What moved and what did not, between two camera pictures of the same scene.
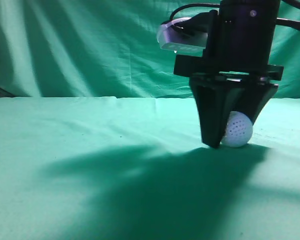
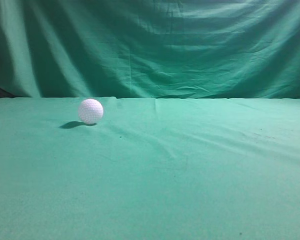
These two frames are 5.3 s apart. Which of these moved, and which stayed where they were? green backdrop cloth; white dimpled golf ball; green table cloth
Moved: white dimpled golf ball
Stayed: green backdrop cloth; green table cloth
